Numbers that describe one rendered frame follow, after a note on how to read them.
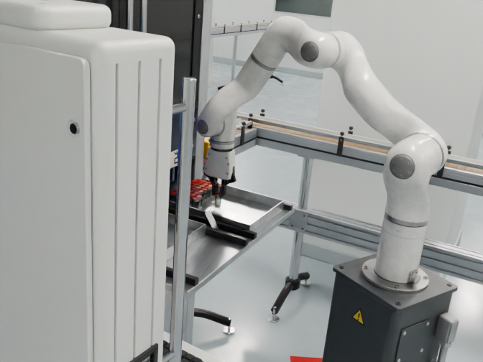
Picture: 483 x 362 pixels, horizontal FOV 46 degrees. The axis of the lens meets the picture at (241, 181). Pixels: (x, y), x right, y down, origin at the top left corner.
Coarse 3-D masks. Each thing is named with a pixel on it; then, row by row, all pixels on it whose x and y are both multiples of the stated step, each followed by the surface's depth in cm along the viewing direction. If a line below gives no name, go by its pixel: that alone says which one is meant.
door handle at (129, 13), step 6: (126, 0) 151; (132, 0) 151; (126, 6) 151; (132, 6) 152; (126, 12) 152; (132, 12) 152; (126, 18) 152; (132, 18) 153; (126, 24) 153; (132, 24) 153; (132, 30) 154
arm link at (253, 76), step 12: (252, 60) 171; (240, 72) 176; (252, 72) 172; (264, 72) 171; (228, 84) 178; (240, 84) 176; (252, 84) 174; (264, 84) 177; (216, 96) 176; (228, 96) 175; (240, 96) 176; (252, 96) 178; (204, 108) 178; (216, 108) 175; (228, 108) 175; (204, 120) 178; (216, 120) 176; (204, 132) 180; (216, 132) 181
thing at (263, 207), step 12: (228, 192) 209; (240, 192) 206; (252, 192) 204; (204, 204) 198; (228, 204) 200; (240, 204) 201; (252, 204) 202; (264, 204) 203; (276, 204) 200; (204, 216) 185; (216, 216) 182; (228, 216) 190; (240, 216) 191; (252, 216) 192; (264, 216) 186; (252, 228) 180
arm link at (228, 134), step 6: (234, 114) 185; (228, 120) 184; (234, 120) 186; (228, 126) 185; (234, 126) 187; (222, 132) 184; (228, 132) 186; (234, 132) 188; (210, 138) 190; (216, 138) 187; (222, 138) 186; (228, 138) 187; (234, 138) 189
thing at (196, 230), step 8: (168, 216) 181; (168, 224) 181; (192, 224) 177; (200, 224) 176; (168, 232) 175; (192, 232) 169; (200, 232) 173; (168, 240) 170; (192, 240) 169; (168, 248) 158; (168, 256) 159
